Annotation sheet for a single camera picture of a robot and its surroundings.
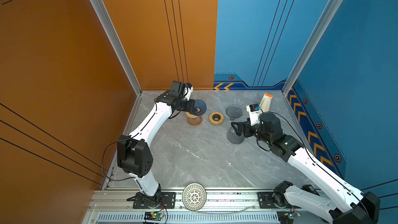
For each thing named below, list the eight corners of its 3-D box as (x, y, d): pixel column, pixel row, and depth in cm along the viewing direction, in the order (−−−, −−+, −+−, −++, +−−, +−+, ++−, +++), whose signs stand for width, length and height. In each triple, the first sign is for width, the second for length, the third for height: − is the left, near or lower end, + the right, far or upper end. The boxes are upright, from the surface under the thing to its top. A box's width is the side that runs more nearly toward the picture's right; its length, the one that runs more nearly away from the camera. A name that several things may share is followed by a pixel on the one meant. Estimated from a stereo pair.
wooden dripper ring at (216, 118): (209, 124, 103) (209, 122, 101) (209, 113, 109) (209, 111, 107) (224, 124, 103) (224, 122, 101) (223, 113, 109) (223, 111, 107)
